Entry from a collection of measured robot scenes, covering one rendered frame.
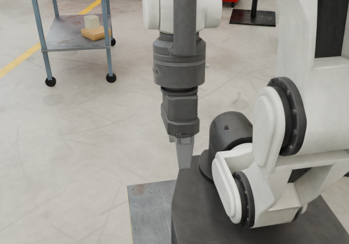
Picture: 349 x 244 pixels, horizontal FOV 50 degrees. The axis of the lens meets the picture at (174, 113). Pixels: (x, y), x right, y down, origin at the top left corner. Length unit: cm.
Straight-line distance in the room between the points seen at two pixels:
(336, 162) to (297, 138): 15
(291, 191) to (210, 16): 48
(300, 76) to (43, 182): 170
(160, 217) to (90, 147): 109
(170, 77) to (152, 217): 78
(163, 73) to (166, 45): 5
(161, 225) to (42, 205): 87
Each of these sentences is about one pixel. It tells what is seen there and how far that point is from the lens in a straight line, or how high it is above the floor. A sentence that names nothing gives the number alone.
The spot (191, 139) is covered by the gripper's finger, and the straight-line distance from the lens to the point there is 62.
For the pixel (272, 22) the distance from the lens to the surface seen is 433.
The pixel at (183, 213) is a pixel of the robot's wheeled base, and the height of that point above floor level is 57.
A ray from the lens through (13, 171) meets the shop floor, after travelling 226.
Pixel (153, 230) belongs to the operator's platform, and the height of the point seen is 40.
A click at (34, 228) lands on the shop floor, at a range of 191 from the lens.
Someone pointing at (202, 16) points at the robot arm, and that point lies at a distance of 59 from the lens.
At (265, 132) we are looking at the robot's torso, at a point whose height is 100.
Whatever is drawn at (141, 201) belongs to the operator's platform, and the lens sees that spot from 136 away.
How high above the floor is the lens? 137
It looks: 33 degrees down
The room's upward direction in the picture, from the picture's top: straight up
